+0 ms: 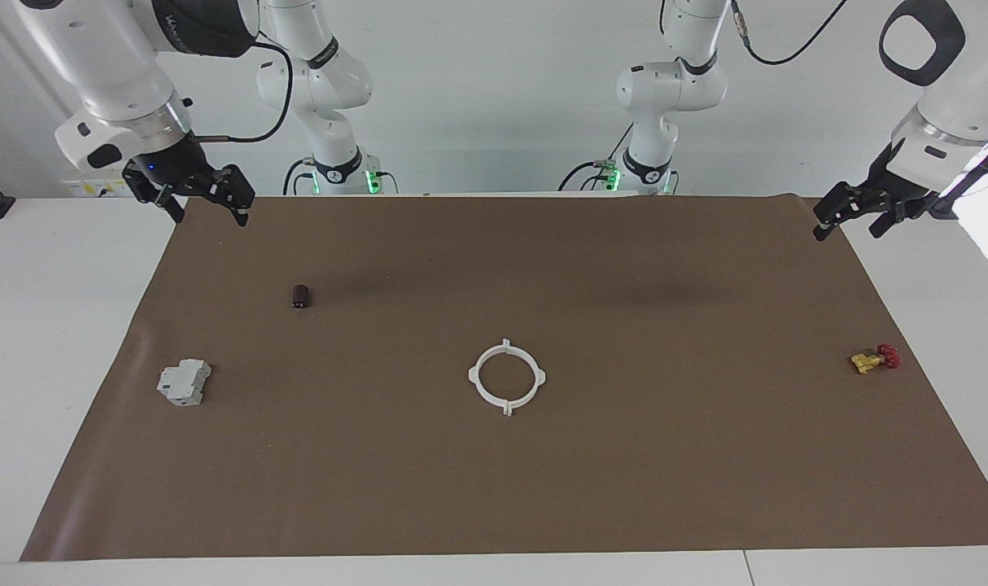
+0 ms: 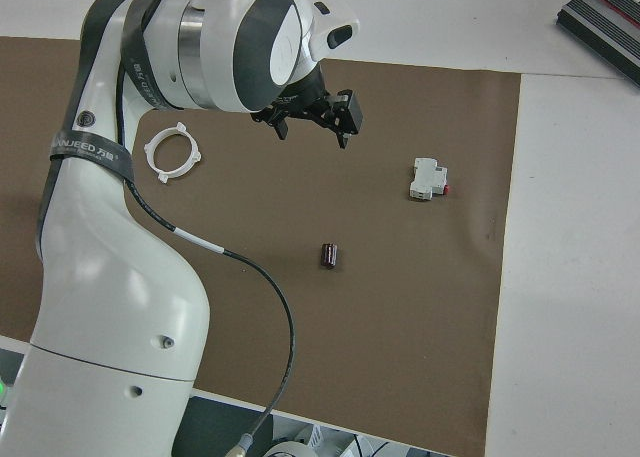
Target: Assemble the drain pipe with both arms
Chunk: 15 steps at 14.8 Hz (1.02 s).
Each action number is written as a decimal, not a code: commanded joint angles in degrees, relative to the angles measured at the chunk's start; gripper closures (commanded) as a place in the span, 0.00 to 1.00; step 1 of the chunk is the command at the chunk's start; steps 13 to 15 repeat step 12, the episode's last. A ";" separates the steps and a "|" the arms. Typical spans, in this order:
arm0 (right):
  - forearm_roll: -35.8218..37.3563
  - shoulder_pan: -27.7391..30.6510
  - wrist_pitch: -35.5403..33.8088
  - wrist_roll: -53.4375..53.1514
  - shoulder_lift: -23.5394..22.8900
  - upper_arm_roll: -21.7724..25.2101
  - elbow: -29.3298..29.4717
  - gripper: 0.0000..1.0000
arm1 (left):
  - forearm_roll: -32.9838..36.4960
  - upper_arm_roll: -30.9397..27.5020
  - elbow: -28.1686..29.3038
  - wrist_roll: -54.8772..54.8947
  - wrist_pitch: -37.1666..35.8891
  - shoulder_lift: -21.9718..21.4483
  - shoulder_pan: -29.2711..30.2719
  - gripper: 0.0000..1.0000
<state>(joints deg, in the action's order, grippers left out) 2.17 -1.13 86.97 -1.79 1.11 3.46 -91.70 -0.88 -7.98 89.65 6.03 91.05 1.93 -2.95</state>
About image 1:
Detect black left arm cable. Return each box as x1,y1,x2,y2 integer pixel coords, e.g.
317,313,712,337
728,0,850,67

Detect brown table mat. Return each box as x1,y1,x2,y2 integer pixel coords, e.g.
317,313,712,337
20,193,988,562

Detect brass valve red handle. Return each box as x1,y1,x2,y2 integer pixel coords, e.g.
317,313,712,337
850,343,903,375

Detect white wall socket strip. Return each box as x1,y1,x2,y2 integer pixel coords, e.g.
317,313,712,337
60,178,133,199

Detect white half pipe clamp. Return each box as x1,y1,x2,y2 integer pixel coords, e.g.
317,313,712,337
467,337,513,418
504,345,549,413

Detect white circuit breaker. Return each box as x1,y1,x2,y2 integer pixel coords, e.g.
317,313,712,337
156,359,212,407

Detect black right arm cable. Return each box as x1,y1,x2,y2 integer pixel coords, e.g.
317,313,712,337
193,39,293,145

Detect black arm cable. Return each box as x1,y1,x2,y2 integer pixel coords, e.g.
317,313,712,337
728,0,850,67
193,39,293,145

